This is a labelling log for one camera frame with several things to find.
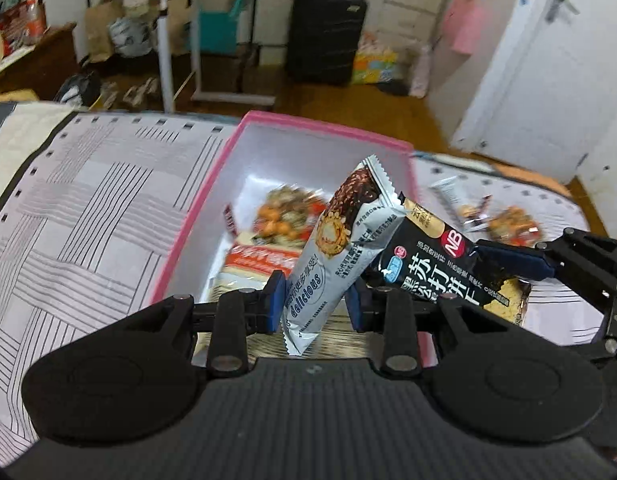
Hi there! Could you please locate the white door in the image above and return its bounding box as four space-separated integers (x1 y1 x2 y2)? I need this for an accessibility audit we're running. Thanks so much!
451 0 617 155

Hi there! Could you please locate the pink cardboard box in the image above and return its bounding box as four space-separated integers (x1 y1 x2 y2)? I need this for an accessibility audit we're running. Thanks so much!
151 110 440 368

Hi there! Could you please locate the clear mixed nut packet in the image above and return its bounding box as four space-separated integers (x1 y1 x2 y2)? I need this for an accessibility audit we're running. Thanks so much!
250 185 335 249
489 206 542 247

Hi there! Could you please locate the dark shoe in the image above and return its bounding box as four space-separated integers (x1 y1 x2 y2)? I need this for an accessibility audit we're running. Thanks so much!
54 72 102 109

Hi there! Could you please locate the white patterned bag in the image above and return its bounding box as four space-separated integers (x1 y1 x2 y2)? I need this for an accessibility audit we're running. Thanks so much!
409 45 435 99

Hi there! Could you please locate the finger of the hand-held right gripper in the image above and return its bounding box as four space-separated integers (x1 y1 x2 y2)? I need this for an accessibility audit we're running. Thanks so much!
475 228 617 282
531 278 617 359

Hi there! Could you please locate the orange blanket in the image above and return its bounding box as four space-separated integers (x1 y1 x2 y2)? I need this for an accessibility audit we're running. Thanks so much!
413 152 575 200

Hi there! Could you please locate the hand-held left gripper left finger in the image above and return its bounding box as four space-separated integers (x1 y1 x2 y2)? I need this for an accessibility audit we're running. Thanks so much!
121 270 292 379

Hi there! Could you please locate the black suitcase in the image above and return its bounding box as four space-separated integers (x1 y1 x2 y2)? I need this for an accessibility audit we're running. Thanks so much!
286 0 368 86

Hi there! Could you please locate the black cracker packet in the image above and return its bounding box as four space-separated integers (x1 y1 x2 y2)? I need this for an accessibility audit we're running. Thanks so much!
363 192 532 329

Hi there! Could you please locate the pink paper bag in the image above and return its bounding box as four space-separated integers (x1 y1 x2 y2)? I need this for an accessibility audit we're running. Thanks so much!
447 0 490 56

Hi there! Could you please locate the teal bag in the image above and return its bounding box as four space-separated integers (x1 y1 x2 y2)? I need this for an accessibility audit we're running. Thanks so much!
195 0 250 56

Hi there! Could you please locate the red snack bag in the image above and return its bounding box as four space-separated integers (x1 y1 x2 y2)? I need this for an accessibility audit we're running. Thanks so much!
0 0 47 56

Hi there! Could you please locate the black clothes rack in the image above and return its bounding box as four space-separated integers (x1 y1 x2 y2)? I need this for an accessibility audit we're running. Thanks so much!
81 0 264 69

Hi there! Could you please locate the grey white plastic bag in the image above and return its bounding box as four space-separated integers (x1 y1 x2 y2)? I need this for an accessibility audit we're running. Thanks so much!
108 17 152 59

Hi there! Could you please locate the brown paper bag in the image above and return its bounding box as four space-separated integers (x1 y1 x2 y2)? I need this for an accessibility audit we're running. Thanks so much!
165 0 200 56
83 0 122 64

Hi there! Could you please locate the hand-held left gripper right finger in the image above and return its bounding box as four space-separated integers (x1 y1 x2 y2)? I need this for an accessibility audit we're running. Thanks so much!
345 279 510 377

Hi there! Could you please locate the beige quilt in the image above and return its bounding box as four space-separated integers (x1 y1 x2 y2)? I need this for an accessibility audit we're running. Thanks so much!
0 102 80 197

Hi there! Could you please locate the large pale snack packet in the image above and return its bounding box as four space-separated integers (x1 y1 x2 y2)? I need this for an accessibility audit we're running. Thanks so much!
196 240 379 361

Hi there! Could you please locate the silver cereal bar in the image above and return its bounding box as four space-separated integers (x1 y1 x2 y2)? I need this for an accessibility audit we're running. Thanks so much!
431 177 470 207
459 195 495 227
281 155 407 358

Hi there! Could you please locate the wooden nightstand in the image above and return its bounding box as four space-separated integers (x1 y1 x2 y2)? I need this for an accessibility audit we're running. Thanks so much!
0 22 80 97

